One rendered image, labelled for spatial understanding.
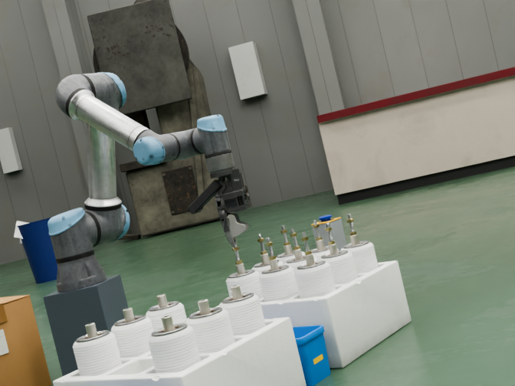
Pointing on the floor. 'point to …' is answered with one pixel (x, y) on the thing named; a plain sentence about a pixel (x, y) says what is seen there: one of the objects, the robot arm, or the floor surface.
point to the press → (138, 14)
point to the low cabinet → (421, 137)
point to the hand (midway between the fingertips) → (231, 243)
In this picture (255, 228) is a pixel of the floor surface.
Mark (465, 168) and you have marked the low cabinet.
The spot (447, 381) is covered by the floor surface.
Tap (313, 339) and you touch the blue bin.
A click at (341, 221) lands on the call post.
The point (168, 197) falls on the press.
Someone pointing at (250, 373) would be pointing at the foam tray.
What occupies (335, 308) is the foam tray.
